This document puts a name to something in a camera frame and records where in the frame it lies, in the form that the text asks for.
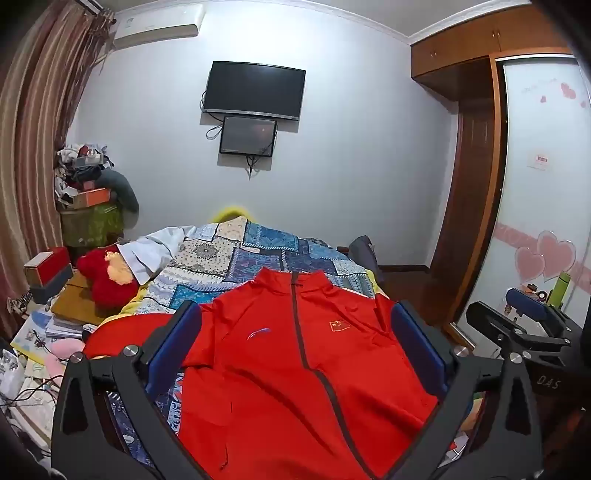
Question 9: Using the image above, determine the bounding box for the black cable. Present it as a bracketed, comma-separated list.
[0, 373, 66, 409]

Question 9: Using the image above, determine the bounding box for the grey cushion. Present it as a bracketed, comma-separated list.
[99, 170, 140, 228]

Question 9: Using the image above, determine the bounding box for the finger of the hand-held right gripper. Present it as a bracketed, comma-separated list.
[465, 301, 574, 365]
[505, 288, 583, 344]

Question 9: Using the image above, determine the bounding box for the black wall television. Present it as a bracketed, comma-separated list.
[203, 61, 306, 121]

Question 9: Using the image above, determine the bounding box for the pile of clothes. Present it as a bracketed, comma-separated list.
[53, 143, 115, 204]

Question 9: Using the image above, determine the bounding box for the brown striped curtain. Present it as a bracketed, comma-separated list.
[0, 0, 116, 326]

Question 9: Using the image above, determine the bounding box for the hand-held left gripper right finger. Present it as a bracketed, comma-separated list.
[390, 300, 543, 480]

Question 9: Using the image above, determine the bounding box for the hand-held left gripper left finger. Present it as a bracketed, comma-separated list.
[51, 300, 204, 480]

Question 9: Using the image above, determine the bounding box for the wooden overhead cabinet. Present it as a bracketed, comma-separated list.
[410, 4, 573, 100]

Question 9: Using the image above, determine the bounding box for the pile of books and papers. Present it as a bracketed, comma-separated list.
[0, 307, 98, 444]

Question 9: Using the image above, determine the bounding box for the yellow fluffy blanket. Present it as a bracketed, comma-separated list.
[102, 205, 386, 324]

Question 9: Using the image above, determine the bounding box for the white heart-print sliding door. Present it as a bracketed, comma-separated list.
[455, 50, 591, 354]

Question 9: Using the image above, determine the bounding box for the dark grey pillow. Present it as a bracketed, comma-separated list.
[347, 235, 380, 278]

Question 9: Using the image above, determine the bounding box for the green patterned cloth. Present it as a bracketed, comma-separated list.
[60, 203, 126, 254]

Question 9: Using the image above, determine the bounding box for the green bottle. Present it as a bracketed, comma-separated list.
[547, 272, 571, 309]

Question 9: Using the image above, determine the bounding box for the white air conditioner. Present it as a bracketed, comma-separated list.
[113, 4, 206, 49]

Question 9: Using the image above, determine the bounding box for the red plush toy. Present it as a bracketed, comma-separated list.
[76, 244, 140, 308]

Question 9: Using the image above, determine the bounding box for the red zip jacket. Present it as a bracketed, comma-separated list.
[82, 267, 439, 480]

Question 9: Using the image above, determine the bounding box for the brown wooden board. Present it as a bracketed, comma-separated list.
[50, 271, 118, 326]

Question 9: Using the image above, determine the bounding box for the red box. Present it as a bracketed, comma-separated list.
[24, 246, 70, 287]

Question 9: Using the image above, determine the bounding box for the blue patterned patchwork quilt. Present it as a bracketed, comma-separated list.
[99, 215, 386, 469]

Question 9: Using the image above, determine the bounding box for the orange box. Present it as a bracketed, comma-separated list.
[73, 188, 112, 209]

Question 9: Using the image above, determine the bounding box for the grey box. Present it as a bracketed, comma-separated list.
[29, 265, 75, 304]

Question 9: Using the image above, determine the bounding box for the small black wall monitor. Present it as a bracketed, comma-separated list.
[219, 115, 278, 156]

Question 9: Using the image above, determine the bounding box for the pink soft toy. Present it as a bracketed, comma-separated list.
[44, 338, 88, 380]

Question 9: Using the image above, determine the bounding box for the light blue cloth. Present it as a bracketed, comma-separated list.
[117, 225, 200, 284]

